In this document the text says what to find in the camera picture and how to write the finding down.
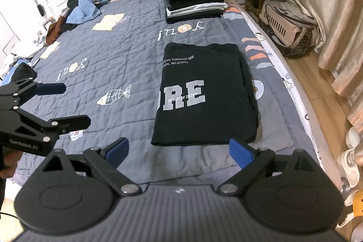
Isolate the person's left hand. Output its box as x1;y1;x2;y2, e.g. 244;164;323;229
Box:
0;151;24;178

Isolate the blue denim garment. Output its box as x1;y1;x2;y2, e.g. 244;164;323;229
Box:
66;0;114;25

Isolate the beige pet carrier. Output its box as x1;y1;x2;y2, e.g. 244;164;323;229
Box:
259;0;319;47

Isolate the brown garment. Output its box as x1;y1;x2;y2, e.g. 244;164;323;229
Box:
45;16;67;45

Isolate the wooden stool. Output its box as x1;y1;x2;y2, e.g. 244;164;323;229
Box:
244;0;265;23

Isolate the white bowl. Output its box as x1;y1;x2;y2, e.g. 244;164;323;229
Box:
344;127;363;150

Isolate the grey quilted bedspread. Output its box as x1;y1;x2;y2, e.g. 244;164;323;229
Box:
0;0;318;186

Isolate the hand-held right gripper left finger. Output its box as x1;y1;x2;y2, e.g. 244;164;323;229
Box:
42;137;142;197

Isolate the black printed t-shirt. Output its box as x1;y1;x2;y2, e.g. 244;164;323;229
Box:
150;43;259;147

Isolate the white cloth pile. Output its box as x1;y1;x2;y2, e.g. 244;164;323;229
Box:
0;34;47;78

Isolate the yellow rounded object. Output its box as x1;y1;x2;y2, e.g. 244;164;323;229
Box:
344;191;363;215

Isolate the clear plastic container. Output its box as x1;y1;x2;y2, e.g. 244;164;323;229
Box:
337;146;363;174

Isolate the beige curtain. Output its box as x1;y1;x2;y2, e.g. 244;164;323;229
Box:
279;0;363;123

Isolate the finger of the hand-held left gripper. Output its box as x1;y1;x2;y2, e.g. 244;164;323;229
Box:
0;109;92;144
0;80;67;111

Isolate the black crumpled garment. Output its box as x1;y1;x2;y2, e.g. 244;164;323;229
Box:
11;63;37;84

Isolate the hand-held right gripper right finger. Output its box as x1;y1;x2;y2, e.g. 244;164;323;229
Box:
217;138;321;197

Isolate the black standing device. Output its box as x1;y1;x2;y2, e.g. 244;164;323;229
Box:
28;0;46;17

